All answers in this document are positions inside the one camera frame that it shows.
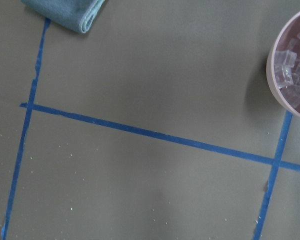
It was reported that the grey folded cloth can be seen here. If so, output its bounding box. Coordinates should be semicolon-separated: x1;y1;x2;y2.
22;0;105;34

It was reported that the pink bowl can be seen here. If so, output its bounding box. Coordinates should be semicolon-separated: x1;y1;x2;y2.
266;11;300;117

